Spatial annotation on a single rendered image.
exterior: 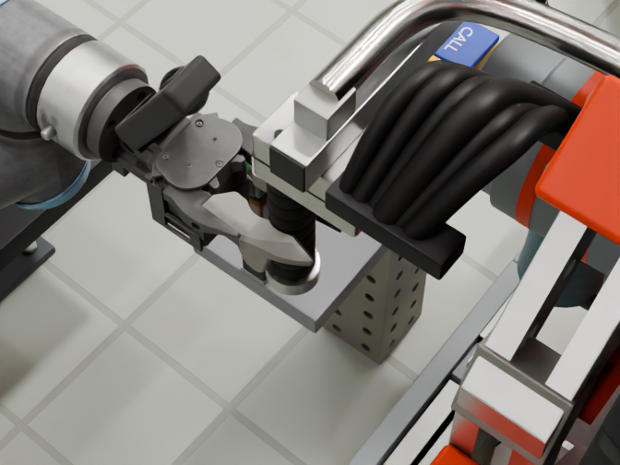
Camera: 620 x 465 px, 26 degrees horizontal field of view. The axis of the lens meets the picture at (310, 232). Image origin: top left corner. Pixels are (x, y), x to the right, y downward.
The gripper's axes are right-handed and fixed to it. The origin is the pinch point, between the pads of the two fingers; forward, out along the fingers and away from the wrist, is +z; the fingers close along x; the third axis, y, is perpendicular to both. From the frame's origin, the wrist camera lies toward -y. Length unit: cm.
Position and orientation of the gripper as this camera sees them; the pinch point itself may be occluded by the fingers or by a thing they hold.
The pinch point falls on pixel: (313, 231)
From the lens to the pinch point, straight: 100.4
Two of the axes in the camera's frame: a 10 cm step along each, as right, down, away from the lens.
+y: 0.0, 5.3, 8.5
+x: -6.1, 6.7, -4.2
